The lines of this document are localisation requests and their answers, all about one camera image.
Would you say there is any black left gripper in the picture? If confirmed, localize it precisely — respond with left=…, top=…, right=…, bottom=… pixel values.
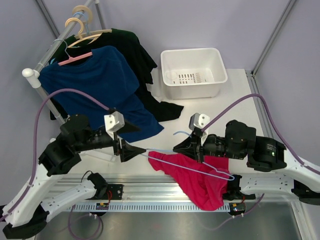
left=75, top=118, right=147, bottom=161

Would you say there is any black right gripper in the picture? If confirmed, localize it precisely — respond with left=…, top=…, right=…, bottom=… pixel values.
left=173, top=130, right=245, bottom=164

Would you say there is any light blue wire hanger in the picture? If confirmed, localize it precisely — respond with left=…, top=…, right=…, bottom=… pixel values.
left=139, top=130, right=236, bottom=181

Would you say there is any pink t shirt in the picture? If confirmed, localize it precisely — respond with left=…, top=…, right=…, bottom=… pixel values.
left=148, top=151, right=230, bottom=211

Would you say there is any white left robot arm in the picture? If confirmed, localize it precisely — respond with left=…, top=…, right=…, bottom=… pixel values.
left=0, top=111, right=146, bottom=240

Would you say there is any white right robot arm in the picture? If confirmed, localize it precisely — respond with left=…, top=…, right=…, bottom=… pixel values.
left=173, top=120, right=320, bottom=206

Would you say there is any blue t shirt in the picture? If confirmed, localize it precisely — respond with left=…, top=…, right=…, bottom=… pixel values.
left=38, top=46, right=164, bottom=143

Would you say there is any dark green t shirt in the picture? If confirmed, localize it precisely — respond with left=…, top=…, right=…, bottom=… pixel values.
left=54, top=27, right=141, bottom=61

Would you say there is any pink plastic hanger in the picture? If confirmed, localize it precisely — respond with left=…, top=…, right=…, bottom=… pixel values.
left=54, top=38, right=93, bottom=66

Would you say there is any black t shirt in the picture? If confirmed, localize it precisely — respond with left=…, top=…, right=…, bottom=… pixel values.
left=58, top=32, right=183, bottom=124

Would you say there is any beige wooden hanger front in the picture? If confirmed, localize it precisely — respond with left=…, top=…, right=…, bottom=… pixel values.
left=65, top=17, right=102, bottom=49

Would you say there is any beige wooden hanger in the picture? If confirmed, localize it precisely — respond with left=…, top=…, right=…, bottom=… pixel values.
left=65, top=17, right=102, bottom=49
left=72, top=5, right=112, bottom=41

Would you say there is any light blue hanger rear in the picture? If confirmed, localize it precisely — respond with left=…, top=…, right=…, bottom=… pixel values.
left=73, top=11, right=92, bottom=36

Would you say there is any beige wooden hanger rear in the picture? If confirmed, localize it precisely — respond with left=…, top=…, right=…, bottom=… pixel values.
left=72, top=5, right=112, bottom=41

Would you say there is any white plastic basket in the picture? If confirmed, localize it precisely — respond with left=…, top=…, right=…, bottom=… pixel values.
left=160, top=47, right=228, bottom=100

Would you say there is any silver clothes rack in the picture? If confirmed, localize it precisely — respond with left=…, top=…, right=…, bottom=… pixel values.
left=21, top=0, right=117, bottom=163

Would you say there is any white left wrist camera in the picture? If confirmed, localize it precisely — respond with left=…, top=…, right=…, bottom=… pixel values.
left=103, top=109, right=125, bottom=140

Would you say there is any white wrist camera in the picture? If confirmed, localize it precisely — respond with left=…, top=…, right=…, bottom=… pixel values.
left=103, top=109, right=125, bottom=140
left=188, top=113, right=211, bottom=131

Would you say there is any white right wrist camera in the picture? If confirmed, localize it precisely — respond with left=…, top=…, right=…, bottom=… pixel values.
left=188, top=113, right=211, bottom=131

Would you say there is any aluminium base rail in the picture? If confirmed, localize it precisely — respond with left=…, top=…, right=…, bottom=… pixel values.
left=47, top=173, right=286, bottom=203

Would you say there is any white slotted cable duct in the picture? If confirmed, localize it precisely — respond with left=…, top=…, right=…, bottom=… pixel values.
left=62, top=201, right=231, bottom=213

